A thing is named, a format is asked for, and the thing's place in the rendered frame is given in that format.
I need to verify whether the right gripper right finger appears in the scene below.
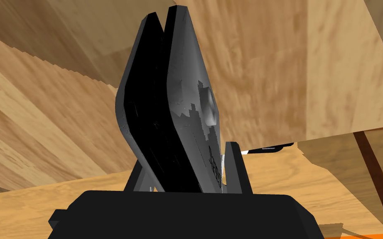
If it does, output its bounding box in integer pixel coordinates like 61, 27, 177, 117
223, 141, 254, 195

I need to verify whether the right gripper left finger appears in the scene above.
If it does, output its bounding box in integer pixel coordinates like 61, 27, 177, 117
124, 160, 159, 193

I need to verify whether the dark grey object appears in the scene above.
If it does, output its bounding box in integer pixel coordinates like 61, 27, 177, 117
115, 5, 224, 194

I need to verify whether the black white-tipped utensil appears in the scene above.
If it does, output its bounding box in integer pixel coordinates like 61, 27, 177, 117
241, 142, 295, 156

